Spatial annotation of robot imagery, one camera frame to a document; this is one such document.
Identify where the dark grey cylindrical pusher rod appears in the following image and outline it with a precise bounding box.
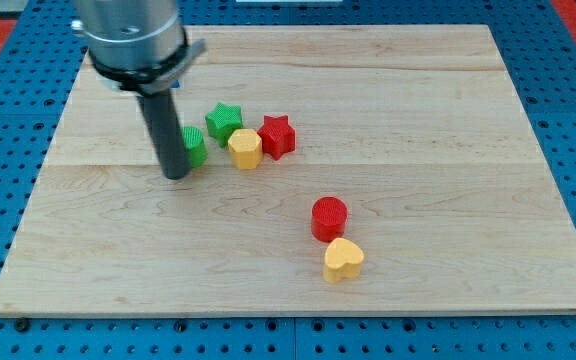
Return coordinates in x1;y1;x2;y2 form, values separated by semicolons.
138;89;191;180

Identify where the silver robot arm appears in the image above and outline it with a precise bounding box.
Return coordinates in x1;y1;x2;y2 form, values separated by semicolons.
71;0;207;180

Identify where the green cylinder block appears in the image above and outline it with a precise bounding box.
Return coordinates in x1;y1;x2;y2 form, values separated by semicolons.
182;126;208;168

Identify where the light wooden board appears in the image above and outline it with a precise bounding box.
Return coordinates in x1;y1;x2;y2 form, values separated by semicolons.
0;25;576;318

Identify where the yellow heart block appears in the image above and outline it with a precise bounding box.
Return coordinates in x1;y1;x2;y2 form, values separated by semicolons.
322;237;365;283

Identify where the yellow hexagon block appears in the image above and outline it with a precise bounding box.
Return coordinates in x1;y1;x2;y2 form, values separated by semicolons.
228;129;263;170

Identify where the green star block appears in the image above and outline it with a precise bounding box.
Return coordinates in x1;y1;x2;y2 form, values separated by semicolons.
205;102;243;148

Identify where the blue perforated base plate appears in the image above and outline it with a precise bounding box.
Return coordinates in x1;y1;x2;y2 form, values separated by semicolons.
0;0;576;359

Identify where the red star block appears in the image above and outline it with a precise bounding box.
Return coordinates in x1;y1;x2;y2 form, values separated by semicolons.
257;115;296;160

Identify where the red cylinder block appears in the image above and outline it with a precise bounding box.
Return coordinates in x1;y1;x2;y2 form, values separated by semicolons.
311;196;348;243

